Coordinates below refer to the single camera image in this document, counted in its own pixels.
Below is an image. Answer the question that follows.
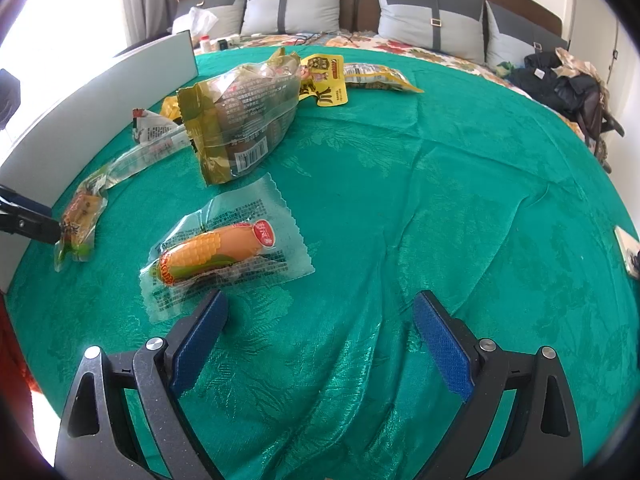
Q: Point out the small white bottle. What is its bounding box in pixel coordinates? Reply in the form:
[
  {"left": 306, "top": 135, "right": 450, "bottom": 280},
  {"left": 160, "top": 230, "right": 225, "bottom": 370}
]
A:
[{"left": 200, "top": 36, "right": 212, "bottom": 52}]

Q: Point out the white phone on table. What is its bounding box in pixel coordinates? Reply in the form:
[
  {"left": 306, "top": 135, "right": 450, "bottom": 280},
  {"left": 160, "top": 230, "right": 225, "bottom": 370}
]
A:
[{"left": 614, "top": 226, "right": 640, "bottom": 280}]

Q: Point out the far right grey pillow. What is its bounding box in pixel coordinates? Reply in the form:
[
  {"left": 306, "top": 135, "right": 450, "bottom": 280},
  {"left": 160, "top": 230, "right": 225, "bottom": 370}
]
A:
[{"left": 485, "top": 0, "right": 567, "bottom": 70}]

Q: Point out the olive green snack bag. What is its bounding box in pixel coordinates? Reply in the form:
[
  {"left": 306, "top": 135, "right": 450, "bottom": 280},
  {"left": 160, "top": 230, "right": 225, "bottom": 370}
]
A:
[{"left": 177, "top": 48, "right": 300, "bottom": 184}]

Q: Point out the clear long snack packet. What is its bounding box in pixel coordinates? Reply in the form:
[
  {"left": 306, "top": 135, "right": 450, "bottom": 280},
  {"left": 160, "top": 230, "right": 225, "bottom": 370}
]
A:
[{"left": 82, "top": 126, "right": 190, "bottom": 195}]

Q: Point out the white cartoon girl packet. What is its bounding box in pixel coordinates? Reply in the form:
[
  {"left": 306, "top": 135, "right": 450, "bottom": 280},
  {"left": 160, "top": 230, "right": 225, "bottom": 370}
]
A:
[{"left": 132, "top": 108, "right": 178, "bottom": 144}]

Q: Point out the white plastic bag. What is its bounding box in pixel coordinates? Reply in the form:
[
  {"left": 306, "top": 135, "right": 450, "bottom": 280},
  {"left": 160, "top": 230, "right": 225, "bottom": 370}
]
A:
[{"left": 186, "top": 6, "right": 218, "bottom": 40}]

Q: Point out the yellow red chicken feet bag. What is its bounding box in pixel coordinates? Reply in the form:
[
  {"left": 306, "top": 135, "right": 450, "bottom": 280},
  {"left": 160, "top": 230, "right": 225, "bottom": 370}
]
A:
[{"left": 298, "top": 54, "right": 348, "bottom": 107}]

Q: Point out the grey pillow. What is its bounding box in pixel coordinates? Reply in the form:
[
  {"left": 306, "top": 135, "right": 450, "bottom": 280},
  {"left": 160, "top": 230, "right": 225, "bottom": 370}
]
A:
[
  {"left": 171, "top": 0, "right": 249, "bottom": 40},
  {"left": 241, "top": 0, "right": 341, "bottom": 36},
  {"left": 485, "top": 0, "right": 567, "bottom": 70},
  {"left": 378, "top": 0, "right": 485, "bottom": 64}
]

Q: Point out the yellow grey peanut bag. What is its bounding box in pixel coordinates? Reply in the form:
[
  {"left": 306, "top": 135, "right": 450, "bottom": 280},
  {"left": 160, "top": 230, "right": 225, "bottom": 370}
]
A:
[{"left": 344, "top": 63, "right": 422, "bottom": 93}]

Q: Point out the green patterned tablecloth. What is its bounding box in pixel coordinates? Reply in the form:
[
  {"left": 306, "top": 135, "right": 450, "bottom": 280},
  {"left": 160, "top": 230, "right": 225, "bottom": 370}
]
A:
[{"left": 5, "top": 44, "right": 640, "bottom": 480}]

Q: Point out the corn sausage clear packet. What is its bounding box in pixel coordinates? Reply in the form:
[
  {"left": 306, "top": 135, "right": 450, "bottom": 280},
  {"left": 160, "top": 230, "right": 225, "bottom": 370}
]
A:
[{"left": 139, "top": 174, "right": 314, "bottom": 323}]

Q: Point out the long yellow snack pouch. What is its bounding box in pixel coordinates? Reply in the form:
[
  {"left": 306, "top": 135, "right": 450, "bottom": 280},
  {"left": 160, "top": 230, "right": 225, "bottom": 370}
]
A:
[{"left": 160, "top": 96, "right": 181, "bottom": 122}]

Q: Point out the white cardboard box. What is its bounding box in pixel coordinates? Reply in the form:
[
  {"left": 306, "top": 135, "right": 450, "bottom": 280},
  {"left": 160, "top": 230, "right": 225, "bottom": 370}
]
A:
[{"left": 0, "top": 29, "right": 200, "bottom": 295}]

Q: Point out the beige patterned cloth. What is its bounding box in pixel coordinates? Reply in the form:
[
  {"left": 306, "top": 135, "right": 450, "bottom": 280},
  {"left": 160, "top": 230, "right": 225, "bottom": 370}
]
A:
[{"left": 553, "top": 47, "right": 608, "bottom": 91}]

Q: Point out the brown green snack packet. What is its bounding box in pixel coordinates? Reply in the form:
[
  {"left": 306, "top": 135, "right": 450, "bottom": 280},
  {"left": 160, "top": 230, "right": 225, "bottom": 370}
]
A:
[{"left": 54, "top": 186, "right": 107, "bottom": 272}]

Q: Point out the far left grey pillow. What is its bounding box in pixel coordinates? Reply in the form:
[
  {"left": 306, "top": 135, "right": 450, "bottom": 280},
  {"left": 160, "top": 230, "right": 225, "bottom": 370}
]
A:
[{"left": 171, "top": 0, "right": 249, "bottom": 40}]

